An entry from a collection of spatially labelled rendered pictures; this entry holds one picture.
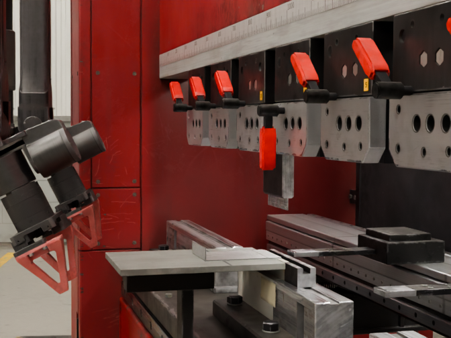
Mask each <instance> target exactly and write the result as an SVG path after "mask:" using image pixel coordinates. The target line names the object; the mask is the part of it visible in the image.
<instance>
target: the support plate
mask: <svg viewBox="0 0 451 338"><path fill-rule="evenodd" d="M206 250H207V251H245V250H257V249H254V248H253V247H239V248H219V249H206ZM105 258H106V259H107V261H108V262H109V263H110V264H111V265H112V266H113V267H114V268H115V270H116V271H117V272H118V274H119V275H120V276H145V275H161V274H192V273H208V272H240V271H256V270H285V263H283V262H281V261H279V260H277V259H259V260H230V261H226V262H228V263H229V264H231V265H232V266H230V265H229V264H227V263H225V262H223V261H210V262H205V261H204V260H202V259H201V258H198V257H197V256H196V255H194V254H193V250H192V249H180V250H160V251H122V252H105Z"/></svg>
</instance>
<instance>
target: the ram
mask: <svg viewBox="0 0 451 338"><path fill-rule="evenodd" d="M289 1H292V0H160V54H163V53H165V52H168V51H170V50H173V49H175V48H178V47H180V46H182V45H185V44H188V43H189V42H192V41H194V40H197V39H199V38H202V37H204V36H207V35H209V34H212V33H213V32H216V31H219V30H222V29H223V28H225V27H228V26H231V25H233V24H235V23H238V22H240V21H243V20H245V19H248V18H250V17H253V16H255V15H258V14H259V13H262V12H264V11H267V10H269V9H272V8H274V7H277V6H279V5H282V4H284V3H286V2H289ZM445 1H450V0H356V1H353V2H350V3H347V4H344V5H341V6H339V7H335V8H333V9H329V10H327V11H323V12H321V13H317V14H315V15H311V16H309V17H305V18H303V19H300V20H297V21H294V22H291V23H288V24H285V25H282V26H279V27H276V28H273V29H271V30H267V31H265V32H262V33H259V34H256V35H253V36H250V37H247V38H244V39H241V40H238V41H235V42H232V43H229V44H226V45H224V46H220V47H218V48H214V49H212V50H208V51H206V52H202V53H200V54H196V55H194V56H191V57H188V58H185V59H182V60H179V61H176V62H173V63H170V64H167V65H164V66H161V67H160V78H167V79H189V71H190V70H194V69H197V68H201V67H204V66H211V65H212V64H216V63H219V62H223V61H226V60H231V59H237V60H239V57H241V56H246V55H249V54H253V53H257V52H261V51H264V50H275V48H276V47H279V46H283V45H286V44H290V43H293V42H298V41H301V40H306V39H308V38H324V35H325V34H328V33H331V32H335V31H338V30H342V29H346V28H349V27H353V26H356V25H360V24H364V23H368V22H371V21H394V16H395V15H398V14H400V13H405V12H408V11H413V10H416V9H420V8H423V7H427V6H430V5H435V4H438V3H443V2H445Z"/></svg>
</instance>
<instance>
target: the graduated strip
mask: <svg viewBox="0 0 451 338"><path fill-rule="evenodd" d="M353 1H356V0H292V1H289V2H286V3H284V4H282V5H279V6H277V7H274V8H272V9H269V10H267V11H264V12H262V13H259V14H258V15H255V16H253V17H250V18H248V19H245V20H243V21H240V22H238V23H235V24H233V25H231V26H228V27H225V28H223V29H222V30H219V31H216V32H213V33H212V34H209V35H207V36H204V37H202V38H199V39H197V40H194V41H192V42H189V43H188V44H185V45H182V46H180V47H178V48H175V49H173V50H170V51H168V52H165V53H163V54H160V55H159V67H161V66H164V65H167V64H170V63H173V62H176V61H179V60H182V59H185V58H188V57H191V56H194V55H196V54H200V53H202V52H206V51H208V50H212V49H214V48H218V47H220V46H224V45H226V44H229V43H232V42H235V41H238V40H241V39H244V38H247V37H250V36H253V35H256V34H259V33H262V32H265V31H267V30H271V29H273V28H276V27H279V26H282V25H285V24H288V23H291V22H294V21H297V20H300V19H303V18H305V17H309V16H311V15H315V14H317V13H321V12H323V11H327V10H329V9H333V8H335V7H339V6H341V5H344V4H347V3H350V2H353Z"/></svg>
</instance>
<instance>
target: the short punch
mask: <svg viewBox="0 0 451 338"><path fill-rule="evenodd" d="M263 192H264V193H265V194H267V195H268V205H270V206H274V207H277V208H280V209H284V210H287V211H288V210H289V199H291V198H293V197H294V156H288V155H282V154H276V167H275V168H273V170H263Z"/></svg>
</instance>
